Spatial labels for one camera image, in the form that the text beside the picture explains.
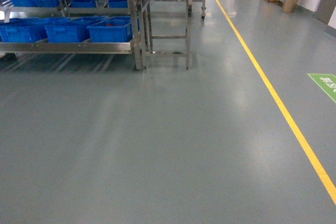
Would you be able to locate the steel step table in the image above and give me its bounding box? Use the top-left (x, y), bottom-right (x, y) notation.
top-left (137, 0), bottom-right (193, 70)

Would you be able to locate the blue plastic bin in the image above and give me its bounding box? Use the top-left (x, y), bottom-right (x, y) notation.
top-left (44, 16), bottom-right (106, 43)
top-left (1, 18), bottom-right (50, 43)
top-left (87, 16), bottom-right (133, 43)

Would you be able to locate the steel shelf rack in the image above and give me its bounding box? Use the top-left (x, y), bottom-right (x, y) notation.
top-left (1, 0), bottom-right (143, 69)

